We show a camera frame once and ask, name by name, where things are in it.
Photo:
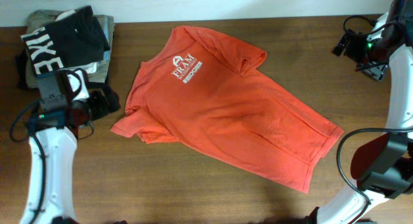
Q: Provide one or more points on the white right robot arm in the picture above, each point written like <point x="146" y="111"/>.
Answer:
<point x="382" y="168"/>

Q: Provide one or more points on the orange FRAM t-shirt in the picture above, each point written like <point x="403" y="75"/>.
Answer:
<point x="205" y="90"/>

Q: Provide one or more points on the black shirt white lettering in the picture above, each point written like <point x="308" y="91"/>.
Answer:
<point x="41" y="54"/>

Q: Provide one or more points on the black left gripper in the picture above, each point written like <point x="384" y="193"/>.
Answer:
<point x="99" y="96"/>

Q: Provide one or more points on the light blue folded garment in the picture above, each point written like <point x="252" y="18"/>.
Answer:
<point x="106" y="33"/>

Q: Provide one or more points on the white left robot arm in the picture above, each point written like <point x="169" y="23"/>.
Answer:
<point x="52" y="135"/>

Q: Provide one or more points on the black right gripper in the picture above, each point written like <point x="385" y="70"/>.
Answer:
<point x="357" y="39"/>

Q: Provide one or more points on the olive grey folded garment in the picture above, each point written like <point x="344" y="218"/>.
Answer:
<point x="39" y="18"/>

